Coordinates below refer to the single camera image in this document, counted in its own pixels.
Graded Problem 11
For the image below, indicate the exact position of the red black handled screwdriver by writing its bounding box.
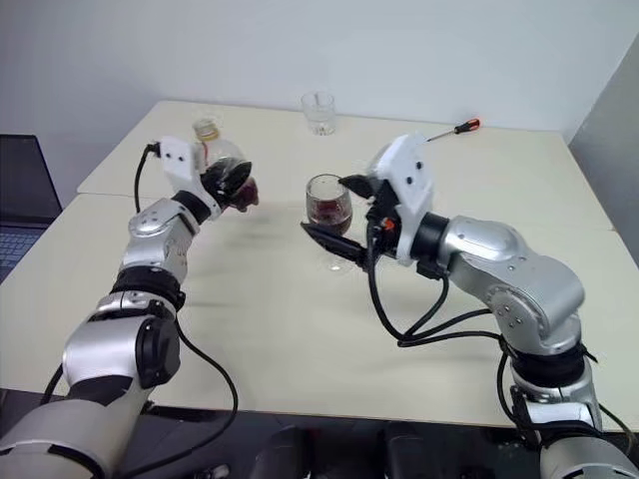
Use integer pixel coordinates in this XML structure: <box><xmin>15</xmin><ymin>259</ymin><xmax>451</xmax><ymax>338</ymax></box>
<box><xmin>423</xmin><ymin>118</ymin><xmax>481</xmax><ymax>145</ymax></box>

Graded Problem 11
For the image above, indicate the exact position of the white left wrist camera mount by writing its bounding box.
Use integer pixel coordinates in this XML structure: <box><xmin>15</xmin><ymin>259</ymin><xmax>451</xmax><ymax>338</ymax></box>
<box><xmin>158</xmin><ymin>136</ymin><xmax>222</xmax><ymax>222</ymax></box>

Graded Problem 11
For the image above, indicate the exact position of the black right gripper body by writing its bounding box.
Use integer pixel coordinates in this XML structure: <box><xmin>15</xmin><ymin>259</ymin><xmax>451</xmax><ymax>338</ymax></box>
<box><xmin>362</xmin><ymin>178</ymin><xmax>403</xmax><ymax>258</ymax></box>

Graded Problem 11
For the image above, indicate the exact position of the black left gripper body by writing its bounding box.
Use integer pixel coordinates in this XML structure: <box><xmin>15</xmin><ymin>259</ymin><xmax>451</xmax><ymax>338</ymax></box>
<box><xmin>199</xmin><ymin>168</ymin><xmax>224</xmax><ymax>208</ymax></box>

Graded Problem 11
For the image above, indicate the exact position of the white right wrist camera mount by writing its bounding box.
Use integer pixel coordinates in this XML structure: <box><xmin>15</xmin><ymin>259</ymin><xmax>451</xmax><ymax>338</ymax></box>
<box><xmin>366</xmin><ymin>132</ymin><xmax>435</xmax><ymax>263</ymax></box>

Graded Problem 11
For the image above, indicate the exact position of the clear glass tumbler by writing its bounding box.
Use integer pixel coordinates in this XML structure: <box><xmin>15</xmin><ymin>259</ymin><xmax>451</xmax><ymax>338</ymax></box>
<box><xmin>301</xmin><ymin>91</ymin><xmax>335</xmax><ymax>137</ymax></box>

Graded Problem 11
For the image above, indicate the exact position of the clear glass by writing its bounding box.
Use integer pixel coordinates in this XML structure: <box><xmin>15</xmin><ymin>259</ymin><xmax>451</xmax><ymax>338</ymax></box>
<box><xmin>303</xmin><ymin>173</ymin><xmax>356</xmax><ymax>273</ymax></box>

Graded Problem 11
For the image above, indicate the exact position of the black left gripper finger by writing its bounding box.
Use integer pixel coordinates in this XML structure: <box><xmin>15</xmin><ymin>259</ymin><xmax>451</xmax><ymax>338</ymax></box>
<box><xmin>217</xmin><ymin>158</ymin><xmax>255</xmax><ymax>197</ymax></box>

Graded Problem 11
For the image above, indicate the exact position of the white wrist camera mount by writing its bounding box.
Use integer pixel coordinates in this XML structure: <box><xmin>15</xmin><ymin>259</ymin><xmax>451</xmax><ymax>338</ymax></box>
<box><xmin>158</xmin><ymin>136</ymin><xmax>222</xmax><ymax>222</ymax></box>
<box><xmin>366</xmin><ymin>132</ymin><xmax>435</xmax><ymax>263</ymax></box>

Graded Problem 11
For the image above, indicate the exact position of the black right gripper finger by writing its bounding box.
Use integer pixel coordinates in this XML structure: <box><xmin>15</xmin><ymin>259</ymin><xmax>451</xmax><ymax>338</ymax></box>
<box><xmin>300</xmin><ymin>222</ymin><xmax>364</xmax><ymax>261</ymax></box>
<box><xmin>339</xmin><ymin>174</ymin><xmax>375</xmax><ymax>200</ymax></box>

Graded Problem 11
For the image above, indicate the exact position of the dark rounded shape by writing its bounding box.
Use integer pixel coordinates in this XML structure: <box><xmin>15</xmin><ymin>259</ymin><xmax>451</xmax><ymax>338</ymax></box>
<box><xmin>249</xmin><ymin>423</ymin><xmax>333</xmax><ymax>479</ymax></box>

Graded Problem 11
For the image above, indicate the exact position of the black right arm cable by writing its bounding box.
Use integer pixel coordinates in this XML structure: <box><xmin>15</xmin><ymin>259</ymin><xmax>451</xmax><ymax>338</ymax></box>
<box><xmin>366</xmin><ymin>219</ymin><xmax>505</xmax><ymax>348</ymax></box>

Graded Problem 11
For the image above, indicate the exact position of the dark grey laptop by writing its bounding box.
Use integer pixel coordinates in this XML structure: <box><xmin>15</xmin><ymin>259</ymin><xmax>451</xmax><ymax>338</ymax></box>
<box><xmin>0</xmin><ymin>133</ymin><xmax>64</xmax><ymax>285</ymax></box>

